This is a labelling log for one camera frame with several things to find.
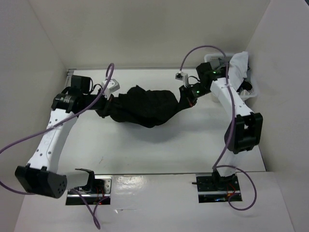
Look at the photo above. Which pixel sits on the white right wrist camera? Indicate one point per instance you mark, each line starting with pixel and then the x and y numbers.
pixel 182 77

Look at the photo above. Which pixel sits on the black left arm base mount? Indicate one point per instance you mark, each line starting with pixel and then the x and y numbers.
pixel 100 193

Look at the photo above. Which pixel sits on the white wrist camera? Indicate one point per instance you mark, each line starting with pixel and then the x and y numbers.
pixel 110 87
pixel 182 77

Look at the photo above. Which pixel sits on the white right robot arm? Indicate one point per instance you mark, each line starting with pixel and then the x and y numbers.
pixel 244 130

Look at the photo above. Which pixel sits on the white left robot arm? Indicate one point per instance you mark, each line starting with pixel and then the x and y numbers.
pixel 40 175

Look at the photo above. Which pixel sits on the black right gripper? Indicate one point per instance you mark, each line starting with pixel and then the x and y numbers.
pixel 191 101

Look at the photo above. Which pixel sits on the black pleated skirt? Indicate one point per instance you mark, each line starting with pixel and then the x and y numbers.
pixel 148 108

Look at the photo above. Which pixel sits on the white skirt in basket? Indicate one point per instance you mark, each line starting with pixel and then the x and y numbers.
pixel 238 66

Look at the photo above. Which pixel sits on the aluminium table edge rail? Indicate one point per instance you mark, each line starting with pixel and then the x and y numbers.
pixel 134 174

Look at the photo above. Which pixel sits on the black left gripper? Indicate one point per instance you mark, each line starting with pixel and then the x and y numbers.
pixel 107 107

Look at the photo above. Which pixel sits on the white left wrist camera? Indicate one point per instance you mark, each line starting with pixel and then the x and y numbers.
pixel 110 87

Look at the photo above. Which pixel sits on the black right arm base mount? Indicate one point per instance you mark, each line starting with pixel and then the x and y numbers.
pixel 212 188

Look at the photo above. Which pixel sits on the white plastic basket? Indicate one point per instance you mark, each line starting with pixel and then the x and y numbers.
pixel 248 88

